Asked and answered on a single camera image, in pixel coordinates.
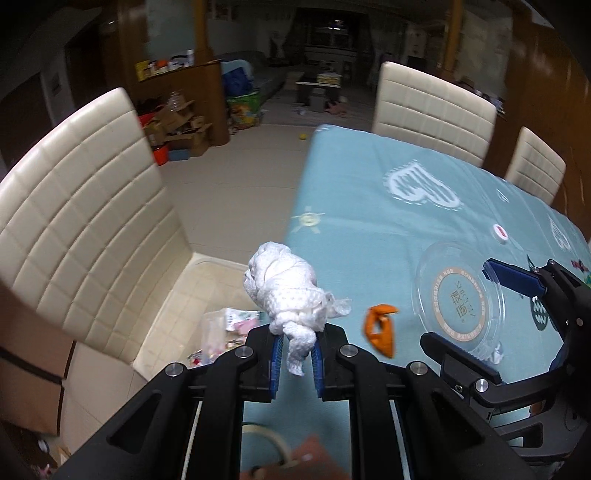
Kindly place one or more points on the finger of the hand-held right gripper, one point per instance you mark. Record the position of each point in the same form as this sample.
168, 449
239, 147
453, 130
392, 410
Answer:
512, 277
457, 360

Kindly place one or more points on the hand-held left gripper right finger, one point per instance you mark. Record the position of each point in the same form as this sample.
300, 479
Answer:
317, 371

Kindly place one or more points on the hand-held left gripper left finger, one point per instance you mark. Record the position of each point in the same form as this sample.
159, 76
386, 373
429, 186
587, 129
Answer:
276, 367

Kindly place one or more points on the clear round plastic lid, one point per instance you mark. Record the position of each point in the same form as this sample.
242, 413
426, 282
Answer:
457, 295

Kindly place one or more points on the white tissue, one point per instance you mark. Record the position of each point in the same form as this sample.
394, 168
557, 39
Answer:
291, 290

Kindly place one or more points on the clear plastic bin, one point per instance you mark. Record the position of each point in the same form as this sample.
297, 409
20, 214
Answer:
217, 277

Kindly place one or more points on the small white paper scrap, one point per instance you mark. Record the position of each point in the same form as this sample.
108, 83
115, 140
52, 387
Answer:
497, 355

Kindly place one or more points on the white red bottle cap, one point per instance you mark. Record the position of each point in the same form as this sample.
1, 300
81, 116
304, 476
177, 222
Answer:
500, 233

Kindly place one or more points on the plastic bag of items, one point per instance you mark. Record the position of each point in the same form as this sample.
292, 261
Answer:
231, 325

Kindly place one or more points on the beige tape roll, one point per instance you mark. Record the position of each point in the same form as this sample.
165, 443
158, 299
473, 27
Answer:
277, 438

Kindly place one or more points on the orange peel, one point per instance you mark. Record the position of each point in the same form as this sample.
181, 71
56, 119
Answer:
381, 332

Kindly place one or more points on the cream quilted leather chair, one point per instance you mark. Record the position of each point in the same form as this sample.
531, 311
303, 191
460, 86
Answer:
92, 207
533, 166
429, 110

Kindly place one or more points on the light blue printed tablecloth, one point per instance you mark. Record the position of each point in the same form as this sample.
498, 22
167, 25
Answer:
369, 207

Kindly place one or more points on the orange bucket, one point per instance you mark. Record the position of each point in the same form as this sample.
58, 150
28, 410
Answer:
161, 156

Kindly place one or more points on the pink slippers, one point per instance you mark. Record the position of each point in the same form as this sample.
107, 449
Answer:
336, 108

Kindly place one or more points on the brown storage box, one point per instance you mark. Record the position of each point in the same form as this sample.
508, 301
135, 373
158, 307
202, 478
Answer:
27, 360

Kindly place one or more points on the pile of cardboard boxes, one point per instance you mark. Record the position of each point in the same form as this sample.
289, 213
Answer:
180, 129

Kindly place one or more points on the colourful printed bag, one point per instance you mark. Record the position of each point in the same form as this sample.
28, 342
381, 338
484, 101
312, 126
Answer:
244, 110

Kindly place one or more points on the grey box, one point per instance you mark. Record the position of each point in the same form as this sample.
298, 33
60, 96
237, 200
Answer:
317, 100

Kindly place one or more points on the dark coffee table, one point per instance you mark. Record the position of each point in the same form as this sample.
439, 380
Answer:
318, 85

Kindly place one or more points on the wooden partition cabinet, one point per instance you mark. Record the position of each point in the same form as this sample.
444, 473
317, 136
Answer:
207, 92

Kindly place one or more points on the blue bag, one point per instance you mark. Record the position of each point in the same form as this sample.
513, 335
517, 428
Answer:
236, 83

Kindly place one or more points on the grey sofa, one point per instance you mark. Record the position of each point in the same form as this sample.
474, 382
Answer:
272, 74

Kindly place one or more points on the row of jars and bottles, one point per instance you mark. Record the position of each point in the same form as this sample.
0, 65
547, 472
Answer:
161, 65

